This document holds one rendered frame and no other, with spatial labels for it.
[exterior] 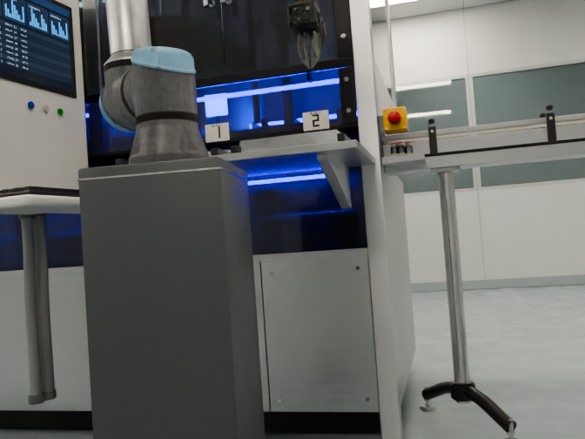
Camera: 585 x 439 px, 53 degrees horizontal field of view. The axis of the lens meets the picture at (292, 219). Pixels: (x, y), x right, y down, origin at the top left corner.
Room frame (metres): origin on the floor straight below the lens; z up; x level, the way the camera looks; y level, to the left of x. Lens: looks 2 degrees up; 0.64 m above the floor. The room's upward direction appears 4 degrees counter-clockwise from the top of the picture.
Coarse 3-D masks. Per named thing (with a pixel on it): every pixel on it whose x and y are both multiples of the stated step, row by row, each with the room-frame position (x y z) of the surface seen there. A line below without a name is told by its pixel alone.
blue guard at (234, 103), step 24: (312, 72) 1.90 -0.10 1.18; (336, 72) 1.88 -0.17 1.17; (216, 96) 1.98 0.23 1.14; (240, 96) 1.96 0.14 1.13; (264, 96) 1.94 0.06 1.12; (288, 96) 1.92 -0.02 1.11; (312, 96) 1.90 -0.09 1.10; (336, 96) 1.88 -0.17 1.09; (96, 120) 2.10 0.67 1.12; (216, 120) 1.98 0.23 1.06; (240, 120) 1.96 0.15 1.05; (264, 120) 1.94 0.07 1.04; (288, 120) 1.92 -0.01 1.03; (336, 120) 1.88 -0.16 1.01; (96, 144) 2.10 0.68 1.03; (120, 144) 2.07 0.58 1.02
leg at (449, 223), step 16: (448, 176) 1.94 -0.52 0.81; (448, 192) 1.94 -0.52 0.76; (448, 208) 1.94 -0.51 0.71; (448, 224) 1.94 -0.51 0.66; (448, 240) 1.94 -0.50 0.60; (448, 256) 1.94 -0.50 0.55; (448, 272) 1.95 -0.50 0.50; (448, 288) 1.95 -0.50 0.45; (448, 304) 1.96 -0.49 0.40; (464, 320) 1.95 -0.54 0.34; (464, 336) 1.94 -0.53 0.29; (464, 352) 1.94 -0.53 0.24; (464, 368) 1.94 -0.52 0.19
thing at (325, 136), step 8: (280, 136) 1.54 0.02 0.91; (288, 136) 1.53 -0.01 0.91; (296, 136) 1.53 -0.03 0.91; (304, 136) 1.52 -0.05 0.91; (312, 136) 1.52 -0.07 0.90; (320, 136) 1.51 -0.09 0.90; (328, 136) 1.51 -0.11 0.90; (336, 136) 1.50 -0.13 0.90; (248, 144) 1.56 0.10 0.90; (256, 144) 1.56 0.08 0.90; (264, 144) 1.55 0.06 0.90; (272, 144) 1.55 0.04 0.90; (280, 144) 1.54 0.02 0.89; (288, 144) 1.53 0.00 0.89; (296, 144) 1.53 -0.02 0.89; (304, 144) 1.52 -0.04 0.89; (312, 144) 1.52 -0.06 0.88
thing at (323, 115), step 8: (304, 112) 1.90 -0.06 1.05; (312, 112) 1.90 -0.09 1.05; (320, 112) 1.89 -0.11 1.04; (304, 120) 1.90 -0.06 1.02; (312, 120) 1.90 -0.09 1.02; (320, 120) 1.89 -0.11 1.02; (328, 120) 1.88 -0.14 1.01; (304, 128) 1.91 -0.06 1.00; (312, 128) 1.90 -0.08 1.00; (320, 128) 1.89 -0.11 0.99
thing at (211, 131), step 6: (210, 126) 1.99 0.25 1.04; (216, 126) 1.98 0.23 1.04; (222, 126) 1.98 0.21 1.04; (228, 126) 1.97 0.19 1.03; (210, 132) 1.99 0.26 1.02; (216, 132) 1.98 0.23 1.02; (222, 132) 1.98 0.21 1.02; (228, 132) 1.97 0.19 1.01; (210, 138) 1.99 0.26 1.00; (216, 138) 1.98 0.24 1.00; (222, 138) 1.98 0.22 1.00; (228, 138) 1.97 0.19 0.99
